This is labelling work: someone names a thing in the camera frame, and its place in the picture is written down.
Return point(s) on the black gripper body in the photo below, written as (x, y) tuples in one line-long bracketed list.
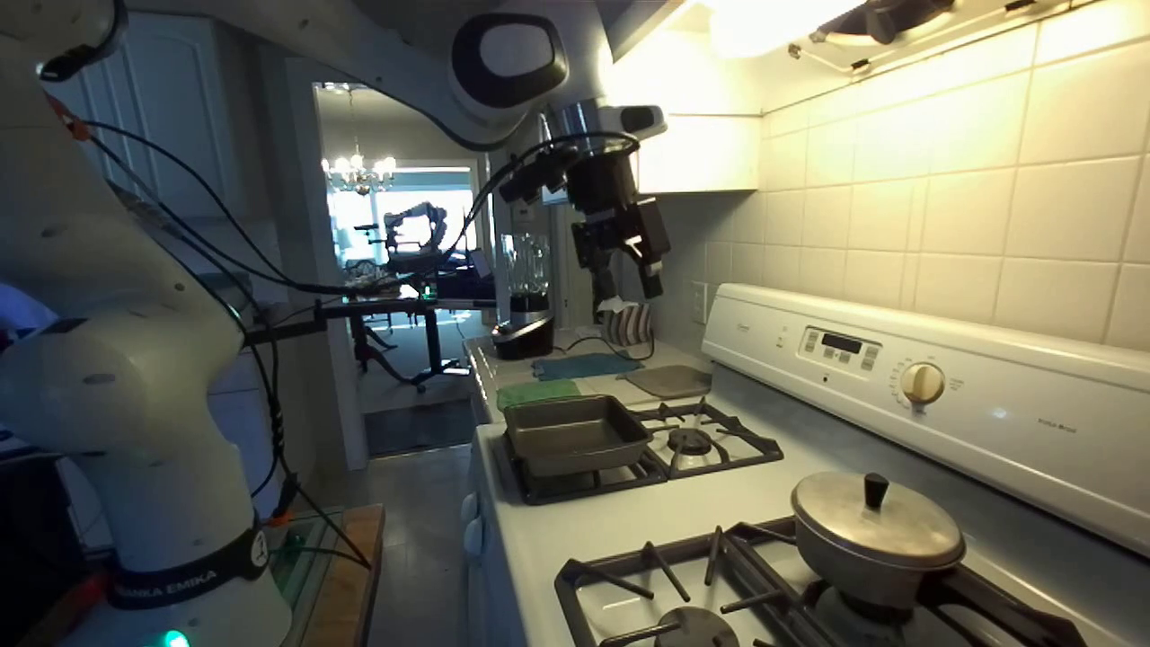
[(613, 201)]

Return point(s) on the dark metal baking pan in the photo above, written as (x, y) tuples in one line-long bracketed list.
[(577, 436)]

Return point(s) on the silver lid with black knob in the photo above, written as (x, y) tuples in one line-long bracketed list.
[(873, 515)]

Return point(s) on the silver metal pot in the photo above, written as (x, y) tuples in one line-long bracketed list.
[(873, 580)]

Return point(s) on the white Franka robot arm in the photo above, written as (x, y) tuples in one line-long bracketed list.
[(121, 382)]

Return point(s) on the dish rack with plates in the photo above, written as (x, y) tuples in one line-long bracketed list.
[(627, 322)]

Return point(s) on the blue mat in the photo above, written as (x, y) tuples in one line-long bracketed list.
[(587, 363)]

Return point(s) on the black appliance base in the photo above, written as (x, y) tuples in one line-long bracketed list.
[(523, 338)]

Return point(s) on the round black burner cap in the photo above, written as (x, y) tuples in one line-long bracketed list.
[(690, 438), (695, 631)]

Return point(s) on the black stove grate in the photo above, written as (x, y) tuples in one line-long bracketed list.
[(721, 456), (742, 561)]

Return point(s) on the stove clock display panel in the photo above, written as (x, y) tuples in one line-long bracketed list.
[(842, 345)]

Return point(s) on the black background table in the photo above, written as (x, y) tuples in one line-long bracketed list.
[(396, 307)]

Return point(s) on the lit range hood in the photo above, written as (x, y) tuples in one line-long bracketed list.
[(742, 21)]

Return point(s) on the bright window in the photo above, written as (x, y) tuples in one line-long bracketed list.
[(362, 226)]

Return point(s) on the lit chandelier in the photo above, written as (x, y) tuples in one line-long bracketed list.
[(356, 172)]

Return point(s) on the round beige stove knob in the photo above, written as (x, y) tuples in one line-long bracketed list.
[(920, 382)]

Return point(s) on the wooden board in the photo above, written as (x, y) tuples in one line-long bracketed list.
[(347, 575)]

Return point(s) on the white gas stove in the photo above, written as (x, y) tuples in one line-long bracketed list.
[(1030, 406)]

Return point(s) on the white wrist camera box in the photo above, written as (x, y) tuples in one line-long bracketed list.
[(643, 120)]

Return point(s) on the white wall cabinet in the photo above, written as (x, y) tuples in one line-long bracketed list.
[(702, 154)]

